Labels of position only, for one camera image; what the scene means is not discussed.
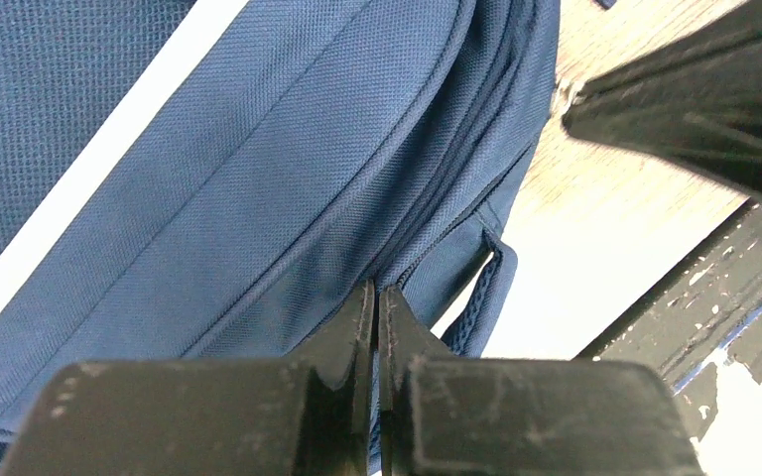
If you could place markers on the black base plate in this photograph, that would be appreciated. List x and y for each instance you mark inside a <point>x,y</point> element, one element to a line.
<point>703,317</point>

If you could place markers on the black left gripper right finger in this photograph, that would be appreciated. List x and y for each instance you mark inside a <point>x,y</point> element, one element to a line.
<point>441,414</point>

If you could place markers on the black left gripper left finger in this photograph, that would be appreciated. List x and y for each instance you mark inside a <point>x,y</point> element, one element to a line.
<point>305,413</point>

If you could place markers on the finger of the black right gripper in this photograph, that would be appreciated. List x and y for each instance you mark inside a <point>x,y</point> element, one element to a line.
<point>696,103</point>

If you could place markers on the navy blue backpack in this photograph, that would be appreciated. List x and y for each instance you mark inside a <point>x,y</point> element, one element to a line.
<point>200,179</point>

